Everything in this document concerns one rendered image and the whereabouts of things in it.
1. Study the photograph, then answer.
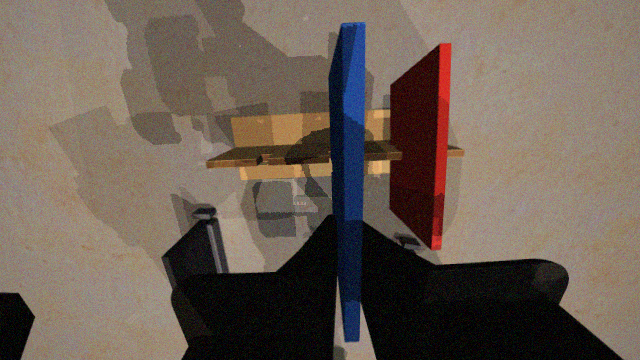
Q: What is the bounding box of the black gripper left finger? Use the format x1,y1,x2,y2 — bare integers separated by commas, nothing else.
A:
170,214,338,360

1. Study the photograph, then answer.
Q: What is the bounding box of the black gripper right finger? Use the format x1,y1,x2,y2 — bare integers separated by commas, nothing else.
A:
360,221,569,360

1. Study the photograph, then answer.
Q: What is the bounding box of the blue board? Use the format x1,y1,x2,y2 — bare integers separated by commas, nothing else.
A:
328,22,366,343

